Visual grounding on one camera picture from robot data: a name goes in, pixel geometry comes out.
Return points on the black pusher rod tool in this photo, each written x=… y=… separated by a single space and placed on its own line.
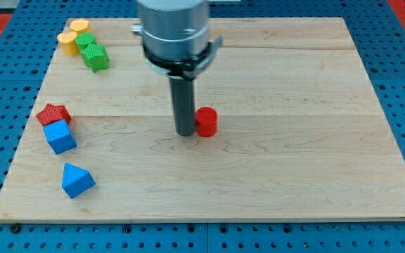
x=182 y=93

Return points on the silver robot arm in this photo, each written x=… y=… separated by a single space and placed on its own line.
x=175 y=36

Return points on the blue triangle block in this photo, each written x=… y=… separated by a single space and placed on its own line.
x=76 y=180

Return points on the red cylinder block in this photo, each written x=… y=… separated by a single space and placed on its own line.
x=206 y=121

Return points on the green star block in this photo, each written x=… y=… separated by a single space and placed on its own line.
x=95 y=57

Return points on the wooden board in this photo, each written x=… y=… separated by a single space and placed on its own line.
x=301 y=134

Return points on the green cylinder block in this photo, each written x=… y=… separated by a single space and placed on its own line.
x=84 y=39

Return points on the yellow hexagon block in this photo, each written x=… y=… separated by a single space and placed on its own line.
x=80 y=26

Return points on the yellow heart block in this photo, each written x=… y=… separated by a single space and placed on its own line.
x=68 y=44

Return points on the blue cube block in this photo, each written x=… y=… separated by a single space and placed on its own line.
x=59 y=136

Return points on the red star block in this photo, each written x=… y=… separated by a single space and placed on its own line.
x=53 y=113

